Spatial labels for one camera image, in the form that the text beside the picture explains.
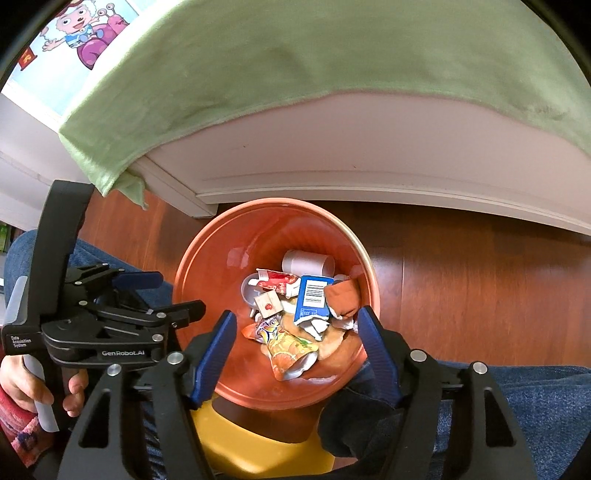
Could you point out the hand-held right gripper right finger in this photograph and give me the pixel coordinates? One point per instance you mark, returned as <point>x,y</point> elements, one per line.
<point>378,355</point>

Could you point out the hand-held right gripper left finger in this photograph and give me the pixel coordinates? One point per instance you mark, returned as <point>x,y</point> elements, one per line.
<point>212,350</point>

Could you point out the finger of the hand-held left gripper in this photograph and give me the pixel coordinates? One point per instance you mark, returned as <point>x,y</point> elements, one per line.
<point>184,310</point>
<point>138,280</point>

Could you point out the orange plastic bin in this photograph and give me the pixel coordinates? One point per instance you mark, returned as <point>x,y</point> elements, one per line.
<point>217,258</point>

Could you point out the brown wrapper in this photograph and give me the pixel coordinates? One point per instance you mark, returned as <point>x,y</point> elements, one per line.
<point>344,297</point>

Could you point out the light blue plastic cup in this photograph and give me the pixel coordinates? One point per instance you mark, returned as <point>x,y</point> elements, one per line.
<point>251,290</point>

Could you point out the small beige box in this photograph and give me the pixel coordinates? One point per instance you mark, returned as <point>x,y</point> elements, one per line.
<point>268,304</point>

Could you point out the orange snack packet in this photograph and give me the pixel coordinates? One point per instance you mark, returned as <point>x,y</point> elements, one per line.
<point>286,348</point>

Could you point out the torn blue carton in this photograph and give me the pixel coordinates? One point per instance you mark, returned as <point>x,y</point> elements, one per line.
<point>314,295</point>

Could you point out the red white wrapper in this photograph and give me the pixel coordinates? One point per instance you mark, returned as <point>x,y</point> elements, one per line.
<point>277,278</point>

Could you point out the grey cardboard tube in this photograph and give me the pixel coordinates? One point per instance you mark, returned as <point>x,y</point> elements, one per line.
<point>304,262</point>

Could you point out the person's left forearm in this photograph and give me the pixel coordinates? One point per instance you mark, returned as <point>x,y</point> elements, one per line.
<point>18,429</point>

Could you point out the person's left hand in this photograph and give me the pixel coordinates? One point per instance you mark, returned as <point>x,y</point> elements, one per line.
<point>18,383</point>

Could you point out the person's left leg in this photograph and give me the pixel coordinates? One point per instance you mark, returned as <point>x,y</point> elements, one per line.
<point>23,258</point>

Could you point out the person's leg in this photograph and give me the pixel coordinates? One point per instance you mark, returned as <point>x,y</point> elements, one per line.
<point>545,406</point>
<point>23,258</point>

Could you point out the yellow plastic stool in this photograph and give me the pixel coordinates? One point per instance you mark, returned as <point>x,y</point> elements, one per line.
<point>240,447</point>

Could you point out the person's right leg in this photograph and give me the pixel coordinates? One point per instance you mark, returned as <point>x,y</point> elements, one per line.
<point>545,406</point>

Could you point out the sheep cartoon wardrobe door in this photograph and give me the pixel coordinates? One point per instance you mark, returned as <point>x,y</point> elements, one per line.
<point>55,83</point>

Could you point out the bed with green blanket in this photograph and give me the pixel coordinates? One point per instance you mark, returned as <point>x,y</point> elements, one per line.
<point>323,46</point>

